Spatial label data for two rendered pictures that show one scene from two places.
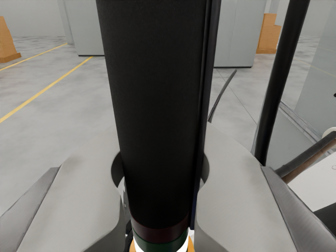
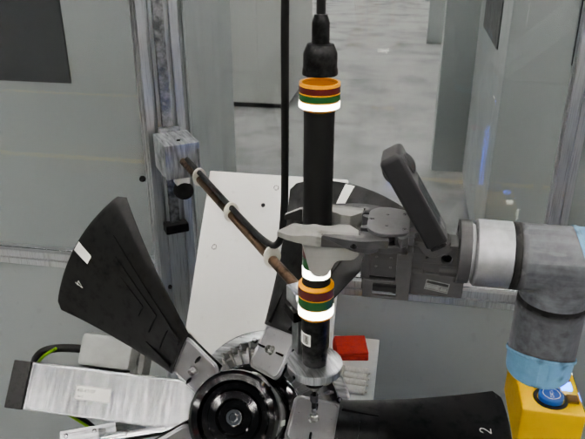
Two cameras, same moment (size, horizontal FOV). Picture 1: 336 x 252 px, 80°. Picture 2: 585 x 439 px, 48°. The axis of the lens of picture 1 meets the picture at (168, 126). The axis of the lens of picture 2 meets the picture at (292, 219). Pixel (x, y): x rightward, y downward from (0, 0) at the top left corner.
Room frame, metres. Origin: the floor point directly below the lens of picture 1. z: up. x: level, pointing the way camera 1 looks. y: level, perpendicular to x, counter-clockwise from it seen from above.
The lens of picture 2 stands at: (-0.02, 0.67, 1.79)
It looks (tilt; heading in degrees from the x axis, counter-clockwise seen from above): 25 degrees down; 280
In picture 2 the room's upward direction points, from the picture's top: straight up
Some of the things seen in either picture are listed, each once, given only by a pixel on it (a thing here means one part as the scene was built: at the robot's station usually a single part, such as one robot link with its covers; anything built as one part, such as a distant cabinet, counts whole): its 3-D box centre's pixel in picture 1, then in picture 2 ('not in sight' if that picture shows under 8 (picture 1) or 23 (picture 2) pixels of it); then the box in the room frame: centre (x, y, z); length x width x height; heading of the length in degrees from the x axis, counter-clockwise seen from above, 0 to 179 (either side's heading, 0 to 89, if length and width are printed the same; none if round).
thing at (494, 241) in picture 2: not in sight; (487, 252); (-0.12, 0.00, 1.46); 0.08 x 0.05 x 0.08; 90
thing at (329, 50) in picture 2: not in sight; (317, 223); (0.07, 0.00, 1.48); 0.04 x 0.04 x 0.46
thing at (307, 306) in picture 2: not in sight; (316, 298); (0.07, 0.00, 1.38); 0.04 x 0.04 x 0.01
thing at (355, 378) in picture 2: not in sight; (335, 376); (0.09, -0.49, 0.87); 0.15 x 0.09 x 0.02; 177
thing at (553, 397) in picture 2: not in sight; (550, 396); (-0.29, -0.24, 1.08); 0.04 x 0.04 x 0.02
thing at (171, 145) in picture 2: not in sight; (176, 153); (0.43, -0.51, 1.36); 0.10 x 0.07 x 0.08; 125
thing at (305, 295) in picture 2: not in sight; (316, 288); (0.07, 0.00, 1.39); 0.04 x 0.04 x 0.01
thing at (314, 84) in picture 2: not in sight; (319, 96); (0.07, 0.00, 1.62); 0.04 x 0.04 x 0.03
